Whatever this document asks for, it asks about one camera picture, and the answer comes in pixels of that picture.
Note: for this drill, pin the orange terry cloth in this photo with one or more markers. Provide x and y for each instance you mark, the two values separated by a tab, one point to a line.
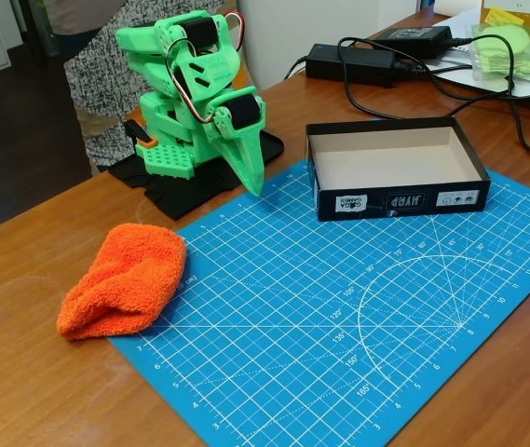
125	284

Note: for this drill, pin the green printed robot arm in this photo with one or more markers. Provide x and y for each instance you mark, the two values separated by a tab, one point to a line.
162	42

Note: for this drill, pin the orange and black clamp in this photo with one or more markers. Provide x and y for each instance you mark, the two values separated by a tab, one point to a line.
142	136

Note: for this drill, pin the large black power adapter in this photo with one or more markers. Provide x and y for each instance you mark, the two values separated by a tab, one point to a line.
348	63

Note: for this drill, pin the black cardboard box lid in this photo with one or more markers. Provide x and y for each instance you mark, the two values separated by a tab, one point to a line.
385	205

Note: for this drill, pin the person in speckled dress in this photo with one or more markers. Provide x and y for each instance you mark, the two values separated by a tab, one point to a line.
97	70

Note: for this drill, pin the blue cutting mat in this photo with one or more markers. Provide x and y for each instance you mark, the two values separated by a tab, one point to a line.
316	326

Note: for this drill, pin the flat black power adapter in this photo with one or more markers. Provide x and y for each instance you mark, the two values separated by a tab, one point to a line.
413	37

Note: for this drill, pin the plastic bag of green parts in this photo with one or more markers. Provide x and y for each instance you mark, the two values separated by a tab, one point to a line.
516	51

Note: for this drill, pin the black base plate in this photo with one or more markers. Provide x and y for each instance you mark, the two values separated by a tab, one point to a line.
176	195

